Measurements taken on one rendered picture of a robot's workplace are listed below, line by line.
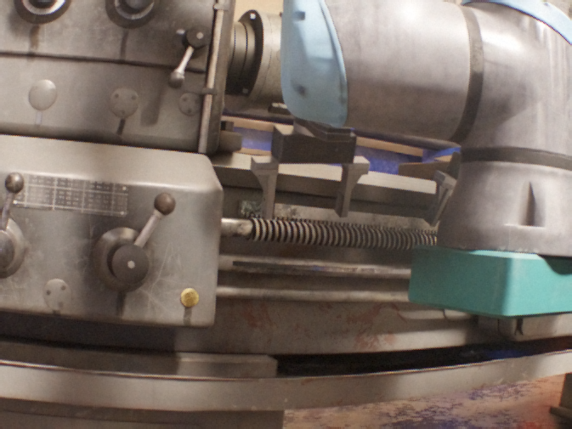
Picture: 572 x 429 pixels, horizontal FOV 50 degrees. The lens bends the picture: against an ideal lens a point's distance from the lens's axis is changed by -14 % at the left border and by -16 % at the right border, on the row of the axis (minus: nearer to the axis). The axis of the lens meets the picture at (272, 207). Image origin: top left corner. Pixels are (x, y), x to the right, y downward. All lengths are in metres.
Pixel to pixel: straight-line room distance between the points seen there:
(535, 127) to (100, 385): 0.78
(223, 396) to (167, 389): 0.10
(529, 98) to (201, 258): 0.65
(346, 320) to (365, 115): 0.85
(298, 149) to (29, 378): 0.59
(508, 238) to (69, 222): 0.68
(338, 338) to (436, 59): 0.91
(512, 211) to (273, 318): 0.81
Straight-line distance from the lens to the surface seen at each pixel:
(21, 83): 1.20
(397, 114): 0.64
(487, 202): 0.64
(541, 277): 0.63
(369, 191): 1.42
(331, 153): 1.15
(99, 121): 1.21
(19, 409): 1.21
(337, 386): 1.26
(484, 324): 1.60
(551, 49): 0.68
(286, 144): 1.12
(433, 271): 0.68
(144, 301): 1.10
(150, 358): 1.24
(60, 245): 1.06
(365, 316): 1.46
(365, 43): 0.61
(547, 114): 0.66
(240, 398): 1.18
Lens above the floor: 0.73
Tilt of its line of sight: 1 degrees up
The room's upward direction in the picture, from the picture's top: 5 degrees clockwise
